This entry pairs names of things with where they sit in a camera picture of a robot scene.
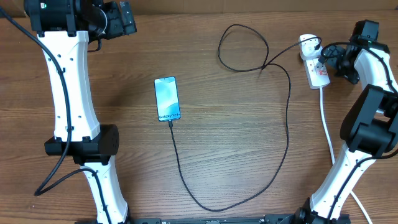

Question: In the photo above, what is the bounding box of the black USB charging cable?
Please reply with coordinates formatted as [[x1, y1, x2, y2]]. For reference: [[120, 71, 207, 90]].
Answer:
[[168, 24, 323, 213]]

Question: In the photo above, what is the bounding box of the white power strip cord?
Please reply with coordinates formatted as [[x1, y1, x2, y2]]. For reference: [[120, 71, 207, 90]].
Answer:
[[318, 86, 373, 224]]

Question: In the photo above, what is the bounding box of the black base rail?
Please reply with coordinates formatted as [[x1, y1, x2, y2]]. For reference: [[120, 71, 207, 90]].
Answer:
[[127, 214, 293, 224]]

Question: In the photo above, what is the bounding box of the white power strip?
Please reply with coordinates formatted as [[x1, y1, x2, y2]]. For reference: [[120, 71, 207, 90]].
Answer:
[[303, 58, 330, 89]]

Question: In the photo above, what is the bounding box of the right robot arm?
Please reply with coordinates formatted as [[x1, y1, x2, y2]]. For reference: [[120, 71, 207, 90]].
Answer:
[[282, 20, 397, 223]]

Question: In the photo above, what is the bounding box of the blue Galaxy smartphone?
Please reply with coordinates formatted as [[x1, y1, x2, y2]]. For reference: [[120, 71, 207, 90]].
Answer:
[[154, 77, 181, 122]]

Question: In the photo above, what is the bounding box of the white USB wall charger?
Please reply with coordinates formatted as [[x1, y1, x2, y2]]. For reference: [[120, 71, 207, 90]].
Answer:
[[298, 34, 322, 61]]

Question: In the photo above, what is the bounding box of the cardboard backdrop board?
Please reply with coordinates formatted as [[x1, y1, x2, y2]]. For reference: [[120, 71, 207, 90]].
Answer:
[[0, 0, 398, 18]]

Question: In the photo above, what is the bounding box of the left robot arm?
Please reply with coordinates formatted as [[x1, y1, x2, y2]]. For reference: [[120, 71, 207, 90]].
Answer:
[[24, 0, 137, 223]]

